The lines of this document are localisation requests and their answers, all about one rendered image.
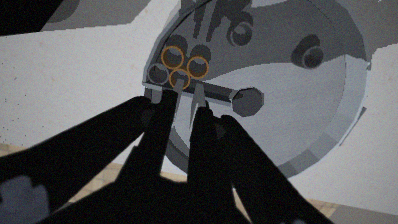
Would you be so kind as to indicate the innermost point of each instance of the grey metal bushing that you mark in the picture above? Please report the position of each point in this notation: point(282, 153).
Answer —
point(315, 59)
point(152, 76)
point(249, 34)

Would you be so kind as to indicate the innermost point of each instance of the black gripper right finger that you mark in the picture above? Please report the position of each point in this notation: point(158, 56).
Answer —
point(221, 152)

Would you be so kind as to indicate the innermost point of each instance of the bronze bushing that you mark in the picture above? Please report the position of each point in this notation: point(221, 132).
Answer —
point(165, 60)
point(173, 81)
point(201, 74)

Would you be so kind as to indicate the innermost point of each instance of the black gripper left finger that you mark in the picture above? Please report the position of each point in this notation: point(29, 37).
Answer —
point(37, 181)

